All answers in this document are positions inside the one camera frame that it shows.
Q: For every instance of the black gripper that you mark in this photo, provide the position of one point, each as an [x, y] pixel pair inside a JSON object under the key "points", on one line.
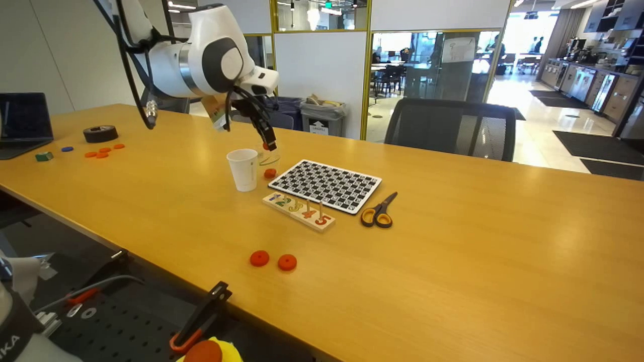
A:
{"points": [[249, 103]]}

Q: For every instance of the round orange wooden block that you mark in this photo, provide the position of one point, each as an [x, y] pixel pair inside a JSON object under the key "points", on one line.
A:
{"points": [[270, 145], [286, 262], [270, 174], [257, 258]]}

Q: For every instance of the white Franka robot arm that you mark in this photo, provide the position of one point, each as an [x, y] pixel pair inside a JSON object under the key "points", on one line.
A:
{"points": [[201, 67]]}

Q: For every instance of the clear plastic cup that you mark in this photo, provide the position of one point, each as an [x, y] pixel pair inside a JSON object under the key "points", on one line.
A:
{"points": [[267, 162]]}

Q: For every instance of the white paper cup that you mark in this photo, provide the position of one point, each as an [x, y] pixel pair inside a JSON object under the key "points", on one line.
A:
{"points": [[242, 171]]}

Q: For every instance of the dark blue bin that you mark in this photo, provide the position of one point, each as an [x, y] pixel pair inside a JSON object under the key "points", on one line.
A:
{"points": [[283, 112]]}

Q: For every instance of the grey bin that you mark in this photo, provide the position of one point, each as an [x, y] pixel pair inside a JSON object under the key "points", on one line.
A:
{"points": [[322, 117]]}

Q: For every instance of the black white calibration board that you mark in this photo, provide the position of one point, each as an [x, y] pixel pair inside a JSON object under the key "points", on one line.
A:
{"points": [[325, 186]]}

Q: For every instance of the wooden number puzzle board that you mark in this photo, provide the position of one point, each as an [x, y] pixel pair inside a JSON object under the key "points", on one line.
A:
{"points": [[299, 210]]}

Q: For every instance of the dark grey office chair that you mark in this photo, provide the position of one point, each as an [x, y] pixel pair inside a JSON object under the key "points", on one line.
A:
{"points": [[454, 126], [171, 103]]}

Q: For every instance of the black background chair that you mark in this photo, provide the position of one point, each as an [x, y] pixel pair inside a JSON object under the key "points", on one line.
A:
{"points": [[389, 76]]}

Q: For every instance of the small orange flat piece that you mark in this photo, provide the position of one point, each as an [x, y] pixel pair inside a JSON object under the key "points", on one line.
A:
{"points": [[90, 153], [102, 153], [119, 145]]}

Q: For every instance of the black tape roll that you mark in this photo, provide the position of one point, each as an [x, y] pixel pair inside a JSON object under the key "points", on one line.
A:
{"points": [[101, 133]]}

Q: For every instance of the yellow framed glass panel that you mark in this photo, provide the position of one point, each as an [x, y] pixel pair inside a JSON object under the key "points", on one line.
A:
{"points": [[434, 80]]}

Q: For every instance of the grey concrete pillar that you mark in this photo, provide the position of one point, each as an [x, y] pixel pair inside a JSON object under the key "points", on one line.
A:
{"points": [[442, 67]]}

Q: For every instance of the black and red tool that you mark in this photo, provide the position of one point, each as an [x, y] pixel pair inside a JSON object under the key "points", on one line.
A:
{"points": [[101, 273], [201, 318]]}

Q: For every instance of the small blue flat piece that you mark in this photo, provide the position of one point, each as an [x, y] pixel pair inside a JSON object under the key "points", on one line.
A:
{"points": [[66, 149]]}

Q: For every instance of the white paper sign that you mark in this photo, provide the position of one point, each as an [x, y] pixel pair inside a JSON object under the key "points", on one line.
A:
{"points": [[457, 48]]}

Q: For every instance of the yellow emergency stop button box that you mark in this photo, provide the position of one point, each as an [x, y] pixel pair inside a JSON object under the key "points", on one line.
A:
{"points": [[207, 352]]}

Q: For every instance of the small green flat piece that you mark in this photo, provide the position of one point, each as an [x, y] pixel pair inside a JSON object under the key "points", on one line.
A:
{"points": [[44, 155]]}

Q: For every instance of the black laptop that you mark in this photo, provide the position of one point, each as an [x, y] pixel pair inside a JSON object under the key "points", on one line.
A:
{"points": [[22, 120]]}

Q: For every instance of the silver metal block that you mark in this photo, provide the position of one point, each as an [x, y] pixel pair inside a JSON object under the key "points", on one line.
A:
{"points": [[49, 321]]}

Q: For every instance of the dark floor mat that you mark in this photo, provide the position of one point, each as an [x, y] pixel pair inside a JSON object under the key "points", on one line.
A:
{"points": [[595, 143], [556, 98], [614, 170]]}

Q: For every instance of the black glass door cabinet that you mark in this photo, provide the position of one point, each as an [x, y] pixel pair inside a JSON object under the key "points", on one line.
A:
{"points": [[590, 82]]}

